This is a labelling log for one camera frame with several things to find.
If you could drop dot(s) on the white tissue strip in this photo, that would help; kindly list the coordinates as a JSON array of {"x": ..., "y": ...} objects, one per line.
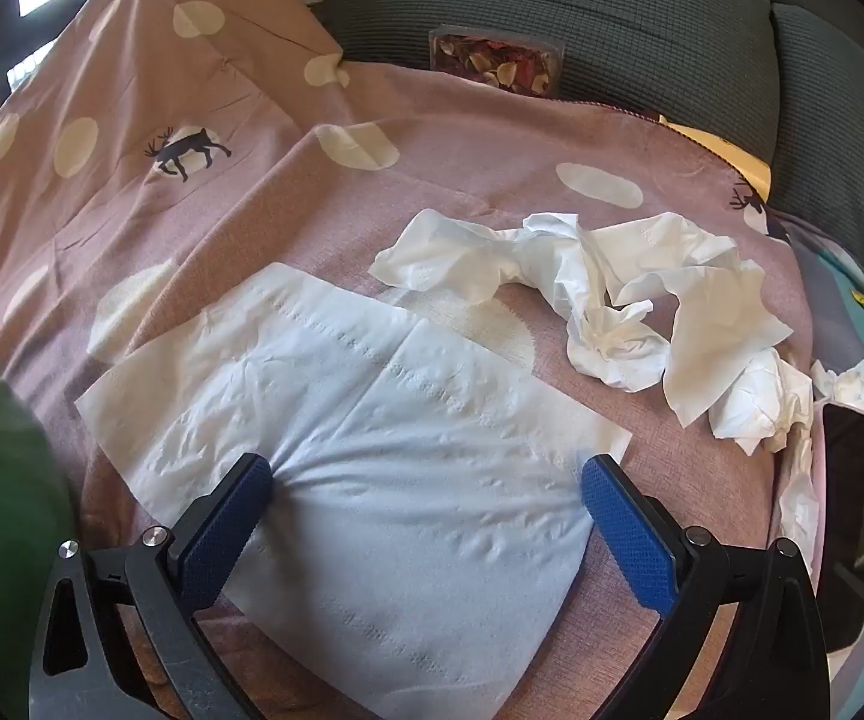
[{"x": 799, "y": 495}]

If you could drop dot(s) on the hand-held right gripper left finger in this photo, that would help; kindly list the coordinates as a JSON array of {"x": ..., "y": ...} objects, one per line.
[{"x": 229, "y": 525}]

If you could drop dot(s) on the small crumpled white tissue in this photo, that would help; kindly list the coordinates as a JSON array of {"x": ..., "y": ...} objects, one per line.
[{"x": 856, "y": 382}]

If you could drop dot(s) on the teal printed cloth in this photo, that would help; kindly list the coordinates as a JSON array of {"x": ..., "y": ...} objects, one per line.
[{"x": 829, "y": 315}]

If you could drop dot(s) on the clear box of dried petals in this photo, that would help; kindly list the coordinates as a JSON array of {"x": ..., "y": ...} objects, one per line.
[{"x": 492, "y": 64}]

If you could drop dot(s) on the pink polka-dot deer blanket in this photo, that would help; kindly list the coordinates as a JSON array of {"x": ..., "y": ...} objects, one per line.
[{"x": 477, "y": 150}]

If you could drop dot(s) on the yellow paper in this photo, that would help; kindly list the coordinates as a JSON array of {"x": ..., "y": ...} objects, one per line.
[{"x": 732, "y": 157}]

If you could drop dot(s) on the flat white tissue sheet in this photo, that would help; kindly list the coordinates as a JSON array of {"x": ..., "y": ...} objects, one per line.
[{"x": 402, "y": 427}]

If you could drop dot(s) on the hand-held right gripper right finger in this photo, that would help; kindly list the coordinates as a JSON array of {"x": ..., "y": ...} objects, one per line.
[{"x": 627, "y": 540}]

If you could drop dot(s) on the large crumpled white tissue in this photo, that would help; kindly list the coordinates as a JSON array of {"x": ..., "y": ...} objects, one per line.
[{"x": 627, "y": 330}]

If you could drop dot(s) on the grey sofa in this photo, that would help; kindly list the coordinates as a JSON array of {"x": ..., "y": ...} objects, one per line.
[{"x": 589, "y": 0}]

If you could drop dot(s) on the crumpled white tissue ball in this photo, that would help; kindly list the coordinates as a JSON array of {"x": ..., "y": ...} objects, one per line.
[{"x": 758, "y": 405}]

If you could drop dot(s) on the white-framed black tablet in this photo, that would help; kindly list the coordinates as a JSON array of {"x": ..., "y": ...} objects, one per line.
[{"x": 848, "y": 502}]

